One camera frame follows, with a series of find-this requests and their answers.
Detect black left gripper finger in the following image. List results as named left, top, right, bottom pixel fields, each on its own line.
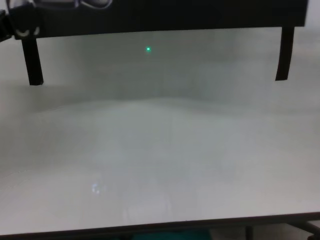
left=0, top=3, right=41, bottom=43

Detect black AI robotics poster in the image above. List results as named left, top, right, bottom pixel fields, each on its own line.
left=29, top=0, right=308, bottom=40

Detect teal object under table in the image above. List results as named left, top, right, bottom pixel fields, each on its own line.
left=131, top=229, right=211, bottom=240

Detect black tape frame outline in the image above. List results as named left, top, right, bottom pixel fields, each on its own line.
left=21, top=26, right=296, bottom=86

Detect dark table frame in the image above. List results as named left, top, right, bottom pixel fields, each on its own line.
left=0, top=211, right=320, bottom=240

